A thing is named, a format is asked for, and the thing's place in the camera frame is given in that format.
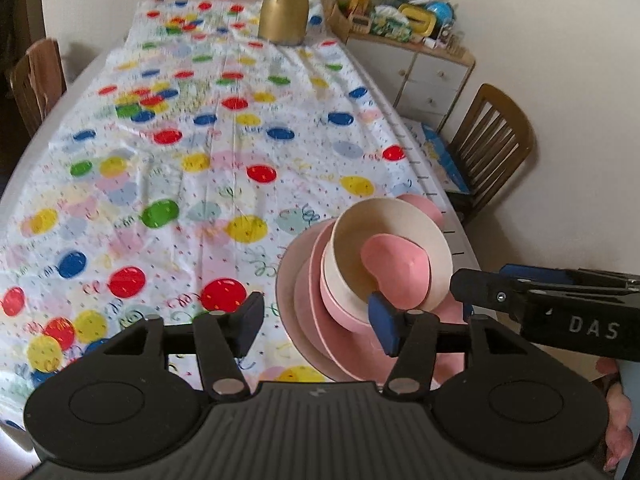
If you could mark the small pink heart bowl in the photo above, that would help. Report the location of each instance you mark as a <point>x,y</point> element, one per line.
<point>400,267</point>

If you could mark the white drawer cabinet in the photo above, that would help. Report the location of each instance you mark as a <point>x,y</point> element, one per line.
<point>423,84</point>

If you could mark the white plate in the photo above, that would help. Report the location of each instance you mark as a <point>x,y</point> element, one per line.
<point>293,260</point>

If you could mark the pink towel on chair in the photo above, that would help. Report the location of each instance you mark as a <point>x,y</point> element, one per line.
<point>46,73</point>

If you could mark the cream bowl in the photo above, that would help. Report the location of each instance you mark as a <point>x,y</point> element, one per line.
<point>396,216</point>

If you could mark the person's right hand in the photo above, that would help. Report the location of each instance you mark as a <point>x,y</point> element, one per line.
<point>618,436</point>

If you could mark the green patterned tissue box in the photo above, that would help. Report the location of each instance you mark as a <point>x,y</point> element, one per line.
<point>388,22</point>

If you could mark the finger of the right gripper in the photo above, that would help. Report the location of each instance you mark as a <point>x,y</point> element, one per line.
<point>493,291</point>
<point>576,277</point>

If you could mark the gold thermos jug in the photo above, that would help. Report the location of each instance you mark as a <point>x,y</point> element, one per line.
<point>283,22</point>

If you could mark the wooden chair with towel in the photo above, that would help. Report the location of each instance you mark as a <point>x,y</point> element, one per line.
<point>24,96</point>

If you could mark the balloon pattern tablecloth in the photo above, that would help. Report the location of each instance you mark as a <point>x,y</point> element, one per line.
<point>175,182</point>

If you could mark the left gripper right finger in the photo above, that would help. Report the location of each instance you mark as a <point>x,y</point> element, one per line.
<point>425,348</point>

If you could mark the blue globe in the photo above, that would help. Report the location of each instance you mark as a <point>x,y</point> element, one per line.
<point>444,12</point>

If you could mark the small digital timer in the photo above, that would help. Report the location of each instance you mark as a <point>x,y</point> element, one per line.
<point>360,24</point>

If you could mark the pink round bowl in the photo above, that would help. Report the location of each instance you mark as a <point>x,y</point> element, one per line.
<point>343,306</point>

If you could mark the wooden chair right side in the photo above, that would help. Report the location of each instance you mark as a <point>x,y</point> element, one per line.
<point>493,140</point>

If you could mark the orange juice bottle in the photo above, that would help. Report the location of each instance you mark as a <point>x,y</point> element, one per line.
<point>358,7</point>

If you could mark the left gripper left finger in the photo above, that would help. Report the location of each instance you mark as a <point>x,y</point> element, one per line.
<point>223,339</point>

